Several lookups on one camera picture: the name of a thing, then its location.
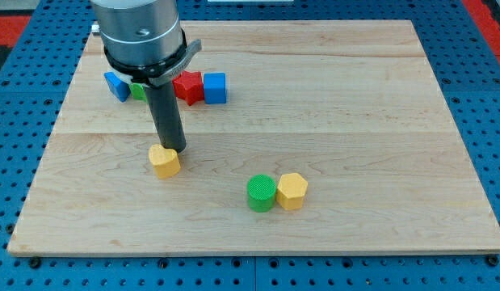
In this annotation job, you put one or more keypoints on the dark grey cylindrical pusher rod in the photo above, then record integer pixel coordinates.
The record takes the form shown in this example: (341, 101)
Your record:
(165, 112)

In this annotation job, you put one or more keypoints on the yellow heart block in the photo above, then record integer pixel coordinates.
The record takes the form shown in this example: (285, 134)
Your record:
(165, 161)

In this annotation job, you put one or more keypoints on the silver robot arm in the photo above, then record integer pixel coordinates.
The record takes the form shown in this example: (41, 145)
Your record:
(144, 43)

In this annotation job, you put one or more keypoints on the green circle block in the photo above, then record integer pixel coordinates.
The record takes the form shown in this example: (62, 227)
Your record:
(261, 190)

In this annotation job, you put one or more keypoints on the green block behind rod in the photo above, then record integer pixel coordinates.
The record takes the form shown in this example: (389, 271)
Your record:
(138, 92)

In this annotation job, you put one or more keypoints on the red star block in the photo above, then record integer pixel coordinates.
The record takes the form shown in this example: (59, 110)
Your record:
(189, 87)

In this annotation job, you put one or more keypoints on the blue angled block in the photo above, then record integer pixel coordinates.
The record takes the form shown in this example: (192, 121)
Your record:
(117, 87)

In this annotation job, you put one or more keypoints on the blue cube block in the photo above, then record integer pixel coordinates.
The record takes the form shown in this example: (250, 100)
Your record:
(215, 91)

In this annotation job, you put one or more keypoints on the yellow hexagon block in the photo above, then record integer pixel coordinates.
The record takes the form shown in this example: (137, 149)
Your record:
(291, 191)

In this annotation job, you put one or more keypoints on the wooden board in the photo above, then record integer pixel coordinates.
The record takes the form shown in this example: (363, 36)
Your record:
(352, 106)

